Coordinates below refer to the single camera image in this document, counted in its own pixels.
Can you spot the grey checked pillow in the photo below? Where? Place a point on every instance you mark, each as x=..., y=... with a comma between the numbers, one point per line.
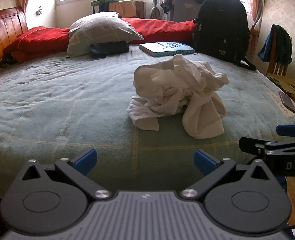
x=100, y=30

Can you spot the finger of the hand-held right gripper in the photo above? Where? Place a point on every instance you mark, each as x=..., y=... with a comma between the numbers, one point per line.
x=250, y=145
x=291, y=130

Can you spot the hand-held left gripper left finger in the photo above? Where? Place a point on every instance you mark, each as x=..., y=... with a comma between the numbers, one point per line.
x=86, y=161

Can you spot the black pouch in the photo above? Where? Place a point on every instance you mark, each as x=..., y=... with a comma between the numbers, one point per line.
x=110, y=48

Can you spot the wooden headboard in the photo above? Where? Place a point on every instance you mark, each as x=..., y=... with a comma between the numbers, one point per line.
x=5, y=30

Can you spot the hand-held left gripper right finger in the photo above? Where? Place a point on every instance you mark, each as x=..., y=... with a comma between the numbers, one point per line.
x=203, y=161

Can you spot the blue book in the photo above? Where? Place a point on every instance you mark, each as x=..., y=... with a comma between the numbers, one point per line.
x=165, y=48

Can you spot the brown cardboard box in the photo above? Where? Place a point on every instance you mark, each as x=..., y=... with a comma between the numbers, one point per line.
x=133, y=8

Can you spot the black backpack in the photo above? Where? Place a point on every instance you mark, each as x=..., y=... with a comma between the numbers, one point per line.
x=222, y=27

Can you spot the yellow cardboard box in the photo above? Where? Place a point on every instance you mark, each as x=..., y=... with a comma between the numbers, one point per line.
x=285, y=82

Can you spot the dark red phone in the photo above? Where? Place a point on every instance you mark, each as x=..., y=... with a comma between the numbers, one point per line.
x=287, y=102

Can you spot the green stool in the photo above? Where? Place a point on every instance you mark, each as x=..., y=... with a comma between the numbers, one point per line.
x=105, y=1

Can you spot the white printed t-shirt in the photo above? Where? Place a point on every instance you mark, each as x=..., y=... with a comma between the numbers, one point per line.
x=162, y=92

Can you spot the red quilt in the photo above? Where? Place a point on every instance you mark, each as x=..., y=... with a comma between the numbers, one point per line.
x=162, y=27

